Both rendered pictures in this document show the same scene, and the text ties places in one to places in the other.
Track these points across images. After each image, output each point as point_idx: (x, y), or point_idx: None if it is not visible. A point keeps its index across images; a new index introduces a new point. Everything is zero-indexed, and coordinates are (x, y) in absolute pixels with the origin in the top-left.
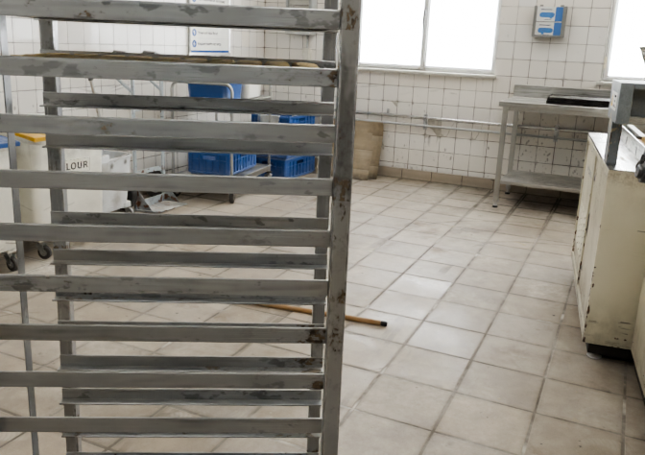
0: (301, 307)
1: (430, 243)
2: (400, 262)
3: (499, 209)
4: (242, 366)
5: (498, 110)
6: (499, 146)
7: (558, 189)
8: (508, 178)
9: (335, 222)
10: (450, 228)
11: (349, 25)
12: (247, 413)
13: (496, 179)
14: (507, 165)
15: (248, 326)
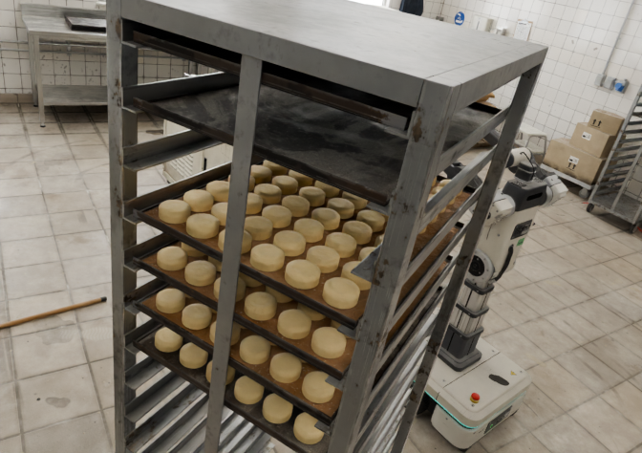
0: (18, 319)
1: (36, 189)
2: (37, 223)
3: (50, 129)
4: (239, 445)
5: (7, 28)
6: (36, 72)
7: (96, 104)
8: (46, 97)
9: (433, 364)
10: (34, 165)
11: (469, 265)
12: (107, 450)
13: (40, 102)
14: (28, 79)
15: (383, 446)
